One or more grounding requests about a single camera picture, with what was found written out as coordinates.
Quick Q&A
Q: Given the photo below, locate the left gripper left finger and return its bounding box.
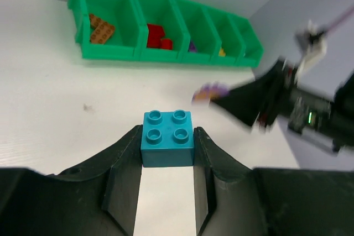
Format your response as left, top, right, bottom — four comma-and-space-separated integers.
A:
1, 125, 142, 235

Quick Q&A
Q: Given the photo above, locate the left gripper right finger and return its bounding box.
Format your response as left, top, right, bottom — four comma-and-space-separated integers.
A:
193, 127, 353, 236

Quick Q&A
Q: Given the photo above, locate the brown long lego plate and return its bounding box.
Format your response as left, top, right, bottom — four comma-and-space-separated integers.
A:
89, 13, 102, 29

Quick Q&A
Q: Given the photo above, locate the small teal square lego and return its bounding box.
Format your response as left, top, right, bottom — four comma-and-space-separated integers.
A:
140, 109, 194, 167

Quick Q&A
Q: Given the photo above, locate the yellow half-round lego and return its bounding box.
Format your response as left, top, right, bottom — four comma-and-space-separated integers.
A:
218, 48, 226, 57

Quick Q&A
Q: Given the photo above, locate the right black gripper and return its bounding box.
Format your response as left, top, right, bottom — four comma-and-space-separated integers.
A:
210, 59, 353, 153

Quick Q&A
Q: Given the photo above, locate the green compartment bin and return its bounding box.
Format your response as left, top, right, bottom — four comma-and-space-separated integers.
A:
67, 0, 264, 67

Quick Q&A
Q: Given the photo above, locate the purple butterfly arch lego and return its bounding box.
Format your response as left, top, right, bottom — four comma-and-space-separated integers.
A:
191, 82, 230, 103

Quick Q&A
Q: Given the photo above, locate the small red lego brick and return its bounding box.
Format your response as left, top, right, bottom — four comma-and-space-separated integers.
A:
160, 38, 173, 50

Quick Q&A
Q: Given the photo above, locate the purple lego piece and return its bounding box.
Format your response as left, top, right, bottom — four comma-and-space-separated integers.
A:
188, 41, 197, 53

